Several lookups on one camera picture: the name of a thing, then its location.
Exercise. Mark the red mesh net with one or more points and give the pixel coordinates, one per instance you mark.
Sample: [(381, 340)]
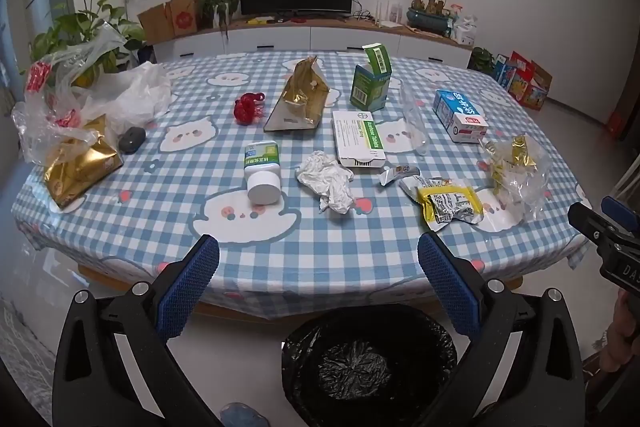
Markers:
[(247, 107)]

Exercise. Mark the large green potted plant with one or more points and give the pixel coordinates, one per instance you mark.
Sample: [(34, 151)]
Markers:
[(80, 22)]

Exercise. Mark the clear plastic bag with gold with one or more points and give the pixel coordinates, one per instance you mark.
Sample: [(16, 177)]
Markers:
[(520, 177)]

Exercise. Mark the plain brown cardboard box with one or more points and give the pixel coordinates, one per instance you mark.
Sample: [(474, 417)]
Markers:
[(157, 24)]

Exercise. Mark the blue and white milk carton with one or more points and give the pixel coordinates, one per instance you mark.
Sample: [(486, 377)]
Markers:
[(460, 112)]

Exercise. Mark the white and green box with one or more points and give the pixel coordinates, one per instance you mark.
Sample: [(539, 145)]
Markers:
[(357, 137)]

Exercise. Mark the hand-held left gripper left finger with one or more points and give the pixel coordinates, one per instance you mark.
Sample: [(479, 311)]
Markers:
[(192, 287)]

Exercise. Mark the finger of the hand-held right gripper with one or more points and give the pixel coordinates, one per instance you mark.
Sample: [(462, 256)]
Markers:
[(587, 222), (617, 209)]

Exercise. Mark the white router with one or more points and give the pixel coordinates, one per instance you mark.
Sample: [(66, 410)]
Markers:
[(392, 14)]

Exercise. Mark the small silver wrapper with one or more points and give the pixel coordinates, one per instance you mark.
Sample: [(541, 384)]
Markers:
[(395, 172)]

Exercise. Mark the gold foil bag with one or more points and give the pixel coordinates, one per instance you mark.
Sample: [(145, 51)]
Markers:
[(75, 172)]

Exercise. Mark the bin with black liner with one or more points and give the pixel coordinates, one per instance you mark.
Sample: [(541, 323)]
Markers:
[(350, 367)]

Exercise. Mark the grey patterned rug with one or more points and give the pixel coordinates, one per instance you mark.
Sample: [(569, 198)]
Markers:
[(17, 327)]

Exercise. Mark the white paper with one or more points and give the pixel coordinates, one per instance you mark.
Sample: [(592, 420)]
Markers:
[(325, 179)]

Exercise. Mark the person's right hand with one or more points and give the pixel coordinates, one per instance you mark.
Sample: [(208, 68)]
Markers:
[(622, 337)]

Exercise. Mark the blue slipper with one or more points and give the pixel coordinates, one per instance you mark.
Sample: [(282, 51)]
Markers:
[(245, 416)]

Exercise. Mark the yellow snack packet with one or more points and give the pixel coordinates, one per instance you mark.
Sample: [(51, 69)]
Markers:
[(447, 204)]

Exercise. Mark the clear bag with red print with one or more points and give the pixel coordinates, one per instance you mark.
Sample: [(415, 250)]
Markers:
[(55, 97)]

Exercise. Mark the white packaging bags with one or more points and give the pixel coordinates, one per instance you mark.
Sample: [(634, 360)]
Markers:
[(465, 29)]

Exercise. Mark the dark grey case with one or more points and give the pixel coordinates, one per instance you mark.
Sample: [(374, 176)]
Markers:
[(131, 139)]

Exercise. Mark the clear plastic sleeve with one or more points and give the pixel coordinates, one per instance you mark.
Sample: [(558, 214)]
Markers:
[(415, 127)]

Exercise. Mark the gold triangular paper bag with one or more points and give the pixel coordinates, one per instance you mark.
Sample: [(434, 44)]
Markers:
[(300, 92)]

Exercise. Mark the blue printed box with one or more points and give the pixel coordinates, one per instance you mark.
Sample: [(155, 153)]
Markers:
[(504, 74)]

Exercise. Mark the white television cabinet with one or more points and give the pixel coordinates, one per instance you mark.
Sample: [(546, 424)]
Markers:
[(280, 39)]

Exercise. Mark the white bottle with green label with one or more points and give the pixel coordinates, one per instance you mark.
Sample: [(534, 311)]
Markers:
[(262, 177)]

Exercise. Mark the green carton box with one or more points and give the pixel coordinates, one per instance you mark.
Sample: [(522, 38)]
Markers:
[(367, 89)]

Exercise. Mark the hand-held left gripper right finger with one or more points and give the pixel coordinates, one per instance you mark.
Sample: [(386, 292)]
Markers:
[(447, 287)]

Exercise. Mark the yellow tool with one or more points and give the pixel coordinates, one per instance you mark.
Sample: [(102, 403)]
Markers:
[(265, 21)]

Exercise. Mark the thin leafy potted plants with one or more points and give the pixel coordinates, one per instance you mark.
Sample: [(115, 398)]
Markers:
[(215, 2)]

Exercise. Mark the bonsai in blue pot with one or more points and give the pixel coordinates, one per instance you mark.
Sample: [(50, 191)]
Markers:
[(425, 19)]

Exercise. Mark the small green floor plant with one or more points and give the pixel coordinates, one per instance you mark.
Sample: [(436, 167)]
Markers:
[(482, 59)]

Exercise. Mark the red printed box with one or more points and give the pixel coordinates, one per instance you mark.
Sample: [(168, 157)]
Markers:
[(532, 84)]

